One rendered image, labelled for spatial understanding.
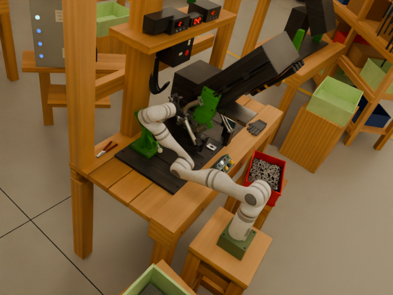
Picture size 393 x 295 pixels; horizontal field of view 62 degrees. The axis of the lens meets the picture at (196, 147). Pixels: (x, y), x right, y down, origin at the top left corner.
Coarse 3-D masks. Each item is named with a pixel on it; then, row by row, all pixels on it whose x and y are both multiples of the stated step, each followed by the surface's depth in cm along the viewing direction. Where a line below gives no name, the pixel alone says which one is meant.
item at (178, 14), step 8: (200, 0) 194; (168, 8) 172; (192, 8) 188; (200, 8) 186; (208, 8) 186; (216, 8) 191; (176, 16) 165; (184, 16) 167; (208, 16) 188; (216, 16) 195; (176, 24) 163; (184, 24) 170; (168, 32) 164; (176, 32) 167
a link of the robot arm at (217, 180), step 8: (216, 176) 146; (224, 176) 145; (208, 184) 148; (216, 184) 145; (224, 184) 143; (232, 184) 140; (224, 192) 144; (232, 192) 140; (240, 192) 137; (248, 192) 135; (256, 192) 133; (240, 200) 140; (248, 200) 136; (256, 200) 133; (264, 200) 135
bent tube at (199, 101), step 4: (200, 96) 189; (196, 100) 188; (200, 100) 190; (188, 104) 191; (192, 104) 190; (196, 104) 189; (200, 104) 187; (184, 108) 193; (188, 108) 192; (184, 112) 194; (184, 124) 196; (188, 124) 195; (188, 128) 195; (188, 132) 196; (192, 132) 196; (192, 136) 195; (192, 140) 196; (196, 144) 196
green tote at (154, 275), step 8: (152, 264) 132; (144, 272) 129; (152, 272) 134; (160, 272) 130; (136, 280) 126; (144, 280) 132; (152, 280) 137; (160, 280) 133; (168, 280) 129; (136, 288) 128; (144, 288) 138; (160, 288) 136; (168, 288) 132; (176, 288) 128
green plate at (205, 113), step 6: (204, 90) 188; (210, 90) 186; (204, 96) 189; (210, 96) 187; (204, 102) 190; (210, 102) 188; (216, 102) 186; (198, 108) 193; (204, 108) 191; (210, 108) 189; (198, 114) 194; (204, 114) 192; (210, 114) 190; (198, 120) 195; (204, 120) 193; (210, 120) 191
